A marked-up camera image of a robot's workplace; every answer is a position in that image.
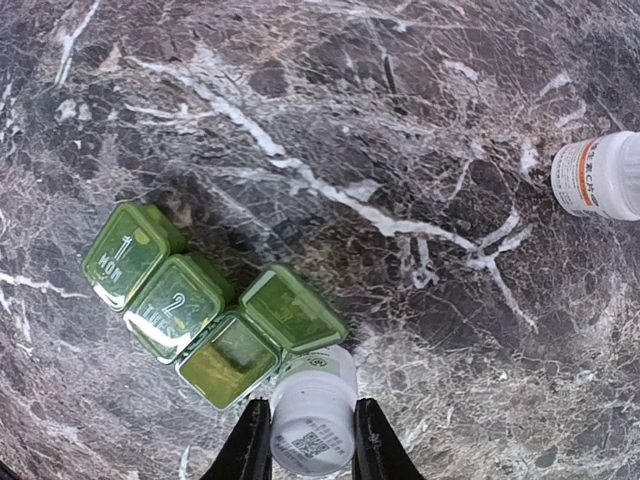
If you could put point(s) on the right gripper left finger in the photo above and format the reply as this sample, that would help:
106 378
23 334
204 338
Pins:
246 453

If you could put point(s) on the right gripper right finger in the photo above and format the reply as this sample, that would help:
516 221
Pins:
379 455

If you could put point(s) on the white pill bottle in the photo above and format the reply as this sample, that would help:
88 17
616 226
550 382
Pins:
313 406
599 176

